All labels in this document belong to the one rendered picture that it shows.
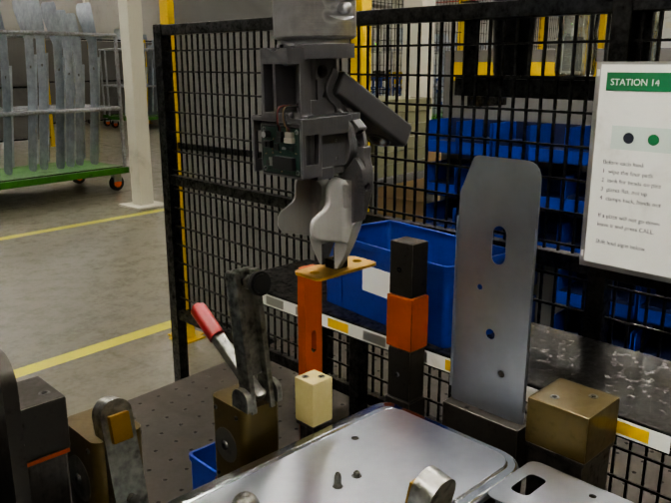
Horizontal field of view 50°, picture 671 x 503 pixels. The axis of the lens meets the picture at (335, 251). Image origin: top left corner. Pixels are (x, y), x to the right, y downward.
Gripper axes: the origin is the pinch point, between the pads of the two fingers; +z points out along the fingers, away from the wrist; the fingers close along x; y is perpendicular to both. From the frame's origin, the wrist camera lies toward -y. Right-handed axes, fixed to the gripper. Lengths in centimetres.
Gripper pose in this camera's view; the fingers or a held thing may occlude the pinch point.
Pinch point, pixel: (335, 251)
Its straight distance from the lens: 72.0
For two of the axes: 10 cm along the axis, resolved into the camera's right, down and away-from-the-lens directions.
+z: 0.2, 9.6, 2.7
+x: 7.0, 1.8, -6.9
